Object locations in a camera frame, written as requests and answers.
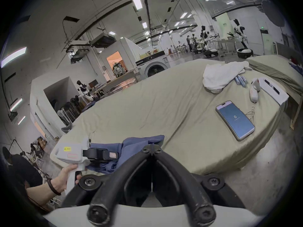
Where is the group of people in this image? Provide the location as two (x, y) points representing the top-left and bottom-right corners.
(186, 34), (198, 52)

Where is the person's left hand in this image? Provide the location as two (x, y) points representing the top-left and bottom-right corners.
(50, 164), (81, 196)

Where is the black pen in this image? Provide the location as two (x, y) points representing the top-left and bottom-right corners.
(264, 79), (281, 95)

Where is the white hand controller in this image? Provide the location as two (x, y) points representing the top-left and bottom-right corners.
(249, 78), (261, 103)

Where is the long metal table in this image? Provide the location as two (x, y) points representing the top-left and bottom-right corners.
(94, 70), (140, 98)

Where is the white cloth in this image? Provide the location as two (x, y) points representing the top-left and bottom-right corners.
(203, 61), (253, 94)

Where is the bed with pale green sheet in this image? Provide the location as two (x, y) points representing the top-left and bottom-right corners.
(246, 54), (303, 96)
(51, 58), (291, 176)

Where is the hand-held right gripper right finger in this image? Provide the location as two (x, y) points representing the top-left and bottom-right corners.
(153, 144), (247, 225)

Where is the dark blue shirt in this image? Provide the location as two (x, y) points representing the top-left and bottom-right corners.
(89, 134), (165, 175)

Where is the person's left forearm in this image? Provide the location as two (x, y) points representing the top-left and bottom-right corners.
(26, 179), (62, 206)

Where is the white cable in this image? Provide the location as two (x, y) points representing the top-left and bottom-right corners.
(244, 102), (258, 125)

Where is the white and black humanoid robot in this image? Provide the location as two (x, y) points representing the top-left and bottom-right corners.
(200, 25), (219, 58)
(76, 80), (95, 102)
(233, 19), (254, 59)

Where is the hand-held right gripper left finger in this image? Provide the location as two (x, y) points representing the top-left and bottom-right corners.
(59, 144), (152, 225)

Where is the smartphone with blue screen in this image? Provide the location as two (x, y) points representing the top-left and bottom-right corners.
(215, 100), (256, 141)

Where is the white flat box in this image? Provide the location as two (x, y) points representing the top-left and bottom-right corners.
(258, 77), (290, 106)

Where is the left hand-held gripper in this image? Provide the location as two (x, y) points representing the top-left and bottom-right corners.
(50, 137), (119, 196)

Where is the stack of chairs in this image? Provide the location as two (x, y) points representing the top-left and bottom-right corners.
(57, 96), (82, 128)

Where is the white washing machine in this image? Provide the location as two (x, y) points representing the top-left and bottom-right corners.
(135, 51), (171, 80)

